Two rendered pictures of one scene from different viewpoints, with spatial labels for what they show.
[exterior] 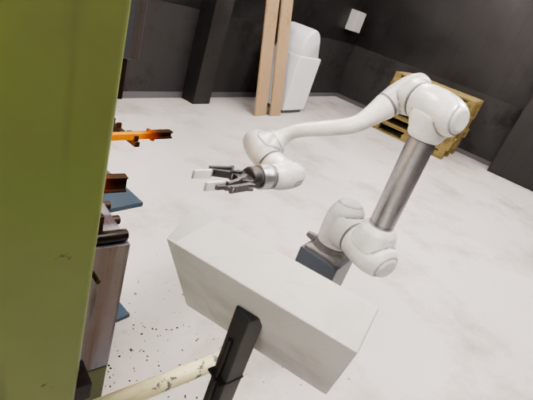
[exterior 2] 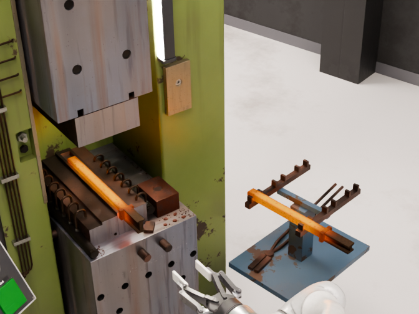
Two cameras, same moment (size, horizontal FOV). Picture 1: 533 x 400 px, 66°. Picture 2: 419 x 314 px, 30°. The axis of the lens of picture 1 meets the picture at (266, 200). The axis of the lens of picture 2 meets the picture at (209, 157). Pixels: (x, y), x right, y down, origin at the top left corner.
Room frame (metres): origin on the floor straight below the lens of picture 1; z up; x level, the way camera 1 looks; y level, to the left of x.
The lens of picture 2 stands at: (1.53, -1.36, 2.43)
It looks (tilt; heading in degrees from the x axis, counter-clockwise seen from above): 33 degrees down; 102
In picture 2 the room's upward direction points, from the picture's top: 1 degrees counter-clockwise
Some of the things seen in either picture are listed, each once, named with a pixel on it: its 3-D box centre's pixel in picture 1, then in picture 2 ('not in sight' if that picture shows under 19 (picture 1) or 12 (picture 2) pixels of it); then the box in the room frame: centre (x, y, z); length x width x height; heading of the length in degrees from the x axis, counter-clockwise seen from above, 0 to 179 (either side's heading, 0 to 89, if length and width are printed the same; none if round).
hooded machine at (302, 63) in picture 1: (292, 67); not in sight; (6.58, 0.29, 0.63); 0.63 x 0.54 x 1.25; 150
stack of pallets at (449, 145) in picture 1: (426, 113); not in sight; (7.53, -2.15, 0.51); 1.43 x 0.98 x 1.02; 61
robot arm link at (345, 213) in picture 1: (343, 222); not in sight; (1.65, -0.36, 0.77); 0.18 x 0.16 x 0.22; 36
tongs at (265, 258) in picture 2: not in sight; (299, 224); (1.39, 0.87, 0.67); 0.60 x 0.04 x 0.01; 65
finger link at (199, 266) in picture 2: (201, 174); (203, 270); (1.17, 0.22, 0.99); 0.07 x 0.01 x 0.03; 137
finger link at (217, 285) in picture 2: (225, 174); (219, 288); (1.23, 0.15, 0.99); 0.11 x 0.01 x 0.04; 115
